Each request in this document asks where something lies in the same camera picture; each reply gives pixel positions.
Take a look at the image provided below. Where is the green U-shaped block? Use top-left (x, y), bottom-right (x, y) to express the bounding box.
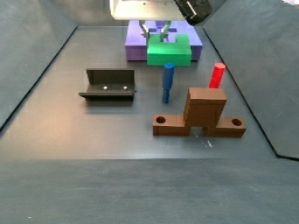
top-left (147, 34), bottom-right (192, 66)

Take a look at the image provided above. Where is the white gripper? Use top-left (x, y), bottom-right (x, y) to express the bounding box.
top-left (109, 0), bottom-right (183, 42)

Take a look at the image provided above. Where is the blue hexagonal peg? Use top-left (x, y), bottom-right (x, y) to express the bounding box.
top-left (163, 63), bottom-right (175, 103)

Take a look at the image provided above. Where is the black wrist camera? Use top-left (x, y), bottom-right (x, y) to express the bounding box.
top-left (173, 0), bottom-right (212, 25)

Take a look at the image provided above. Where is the purple board with cross slot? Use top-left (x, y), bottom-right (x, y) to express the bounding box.
top-left (125, 20), bottom-right (203, 61)

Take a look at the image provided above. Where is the red hexagonal peg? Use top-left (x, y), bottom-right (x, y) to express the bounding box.
top-left (209, 63), bottom-right (225, 88)

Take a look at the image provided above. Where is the black angled fixture bracket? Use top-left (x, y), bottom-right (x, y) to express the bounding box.
top-left (78, 68), bottom-right (136, 99)

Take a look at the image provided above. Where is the brown T-shaped block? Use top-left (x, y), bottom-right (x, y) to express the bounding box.
top-left (153, 87), bottom-right (247, 138)

